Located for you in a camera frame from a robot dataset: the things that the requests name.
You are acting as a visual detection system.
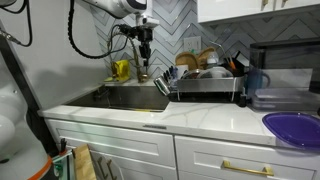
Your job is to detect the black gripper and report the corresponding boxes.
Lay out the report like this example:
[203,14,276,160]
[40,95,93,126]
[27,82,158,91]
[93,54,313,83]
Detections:
[137,27,155,67]

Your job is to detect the gold spring faucet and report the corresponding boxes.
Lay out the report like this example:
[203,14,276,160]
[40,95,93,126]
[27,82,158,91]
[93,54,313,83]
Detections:
[128,36,150,84]

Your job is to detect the white mug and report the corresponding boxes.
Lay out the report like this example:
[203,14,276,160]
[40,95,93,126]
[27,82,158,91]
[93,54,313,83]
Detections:
[175,64,190,80]

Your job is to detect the round wooden board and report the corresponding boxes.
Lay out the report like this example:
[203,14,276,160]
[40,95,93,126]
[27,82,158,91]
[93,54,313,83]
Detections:
[174,51,200,71]

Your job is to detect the stainless steel sink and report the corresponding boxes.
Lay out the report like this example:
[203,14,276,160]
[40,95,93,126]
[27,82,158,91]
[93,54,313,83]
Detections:
[65,84,171,113]

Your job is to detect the metal bowl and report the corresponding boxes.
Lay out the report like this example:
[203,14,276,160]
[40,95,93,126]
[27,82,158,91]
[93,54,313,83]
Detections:
[181,68,210,80]

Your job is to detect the clear baby bottle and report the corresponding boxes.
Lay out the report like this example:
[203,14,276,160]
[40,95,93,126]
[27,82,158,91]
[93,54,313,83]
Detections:
[206,51,220,69]

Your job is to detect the stainless dish rack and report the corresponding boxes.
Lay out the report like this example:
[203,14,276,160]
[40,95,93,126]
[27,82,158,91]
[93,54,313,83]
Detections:
[175,75,246,103]

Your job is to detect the gray metal label plate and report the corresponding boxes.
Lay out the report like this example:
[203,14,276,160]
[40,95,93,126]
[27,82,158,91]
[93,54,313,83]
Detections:
[142,124,168,130]

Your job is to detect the white bowl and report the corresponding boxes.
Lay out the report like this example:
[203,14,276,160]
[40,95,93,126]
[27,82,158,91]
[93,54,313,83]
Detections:
[208,66,234,80]

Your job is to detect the black caddy with orange tools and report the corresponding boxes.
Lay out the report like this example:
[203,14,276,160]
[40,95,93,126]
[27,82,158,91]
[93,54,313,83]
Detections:
[223,49,246,78]

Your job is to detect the white base cabinet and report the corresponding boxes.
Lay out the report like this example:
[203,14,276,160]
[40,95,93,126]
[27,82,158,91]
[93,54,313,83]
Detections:
[44,118,320,180]

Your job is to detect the small black bottle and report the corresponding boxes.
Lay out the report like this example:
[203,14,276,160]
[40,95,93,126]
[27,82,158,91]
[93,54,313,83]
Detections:
[238,87,248,108]

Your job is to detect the blue plastic pitcher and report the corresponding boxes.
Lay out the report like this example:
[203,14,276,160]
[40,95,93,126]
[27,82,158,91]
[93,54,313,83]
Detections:
[247,64,271,98]

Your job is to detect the black orange clamp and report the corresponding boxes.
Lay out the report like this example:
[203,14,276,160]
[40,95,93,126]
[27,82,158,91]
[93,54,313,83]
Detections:
[59,137,68,156]

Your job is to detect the light wooden board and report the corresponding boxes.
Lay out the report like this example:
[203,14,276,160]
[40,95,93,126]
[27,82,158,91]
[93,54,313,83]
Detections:
[72,143,98,180]

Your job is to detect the dark clear storage bin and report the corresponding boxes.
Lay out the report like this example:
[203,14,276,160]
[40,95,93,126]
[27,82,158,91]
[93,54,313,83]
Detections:
[249,37,320,113]

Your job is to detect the green tinted glass box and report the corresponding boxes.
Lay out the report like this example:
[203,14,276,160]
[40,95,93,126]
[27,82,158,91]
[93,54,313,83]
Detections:
[52,149,76,180]

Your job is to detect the clear stacked plastic containers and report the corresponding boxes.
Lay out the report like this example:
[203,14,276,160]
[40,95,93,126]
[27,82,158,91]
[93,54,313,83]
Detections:
[251,88,320,113]

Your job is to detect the purple plastic bowl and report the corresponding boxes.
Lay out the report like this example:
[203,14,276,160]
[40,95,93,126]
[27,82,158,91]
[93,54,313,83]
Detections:
[261,111,320,149]

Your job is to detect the white wall outlet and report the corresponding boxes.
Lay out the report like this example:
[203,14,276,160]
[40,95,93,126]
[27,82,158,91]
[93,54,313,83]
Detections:
[183,35,202,54]

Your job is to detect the wooden board with handle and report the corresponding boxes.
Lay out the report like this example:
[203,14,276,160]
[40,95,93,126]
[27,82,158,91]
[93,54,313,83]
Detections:
[196,46,216,70]

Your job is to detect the white wall cabinet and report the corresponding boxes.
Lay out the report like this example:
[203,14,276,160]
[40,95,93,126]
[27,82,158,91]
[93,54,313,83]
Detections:
[197,0,320,24]

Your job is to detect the gold door handle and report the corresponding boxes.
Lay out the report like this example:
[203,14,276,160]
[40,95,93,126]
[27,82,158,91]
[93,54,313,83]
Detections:
[96,156,108,180]
[105,159,118,180]

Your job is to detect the gold drawer handle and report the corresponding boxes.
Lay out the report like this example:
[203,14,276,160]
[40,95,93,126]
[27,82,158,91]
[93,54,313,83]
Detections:
[222,159,275,177]

